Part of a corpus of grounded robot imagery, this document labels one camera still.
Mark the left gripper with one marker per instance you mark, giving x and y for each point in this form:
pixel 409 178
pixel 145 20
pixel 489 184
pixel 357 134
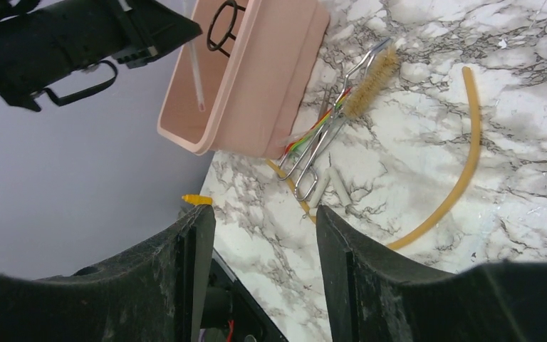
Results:
pixel 150 31

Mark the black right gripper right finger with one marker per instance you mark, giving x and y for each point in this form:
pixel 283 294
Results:
pixel 375 294

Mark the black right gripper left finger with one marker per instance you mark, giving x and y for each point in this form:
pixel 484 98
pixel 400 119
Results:
pixel 153 291

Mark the clear glass pipette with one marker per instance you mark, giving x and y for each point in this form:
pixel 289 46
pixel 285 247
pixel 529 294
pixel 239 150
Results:
pixel 195 63

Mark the black wire ring stand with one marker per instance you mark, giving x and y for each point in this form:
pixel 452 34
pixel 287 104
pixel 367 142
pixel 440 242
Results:
pixel 221 28

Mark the amber rubber tubing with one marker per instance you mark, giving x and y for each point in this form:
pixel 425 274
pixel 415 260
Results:
pixel 409 160

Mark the white clay pipe triangle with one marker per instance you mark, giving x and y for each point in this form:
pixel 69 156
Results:
pixel 331 176

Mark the metal scissors forceps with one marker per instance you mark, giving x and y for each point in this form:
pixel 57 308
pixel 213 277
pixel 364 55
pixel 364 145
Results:
pixel 304 156

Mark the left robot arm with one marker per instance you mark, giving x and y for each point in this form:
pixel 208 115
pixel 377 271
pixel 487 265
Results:
pixel 39 46

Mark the yellow plastic tip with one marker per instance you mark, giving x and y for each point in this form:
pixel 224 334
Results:
pixel 195 200

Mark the pink plastic bin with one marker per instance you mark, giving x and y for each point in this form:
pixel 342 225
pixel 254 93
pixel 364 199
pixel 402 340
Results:
pixel 251 98

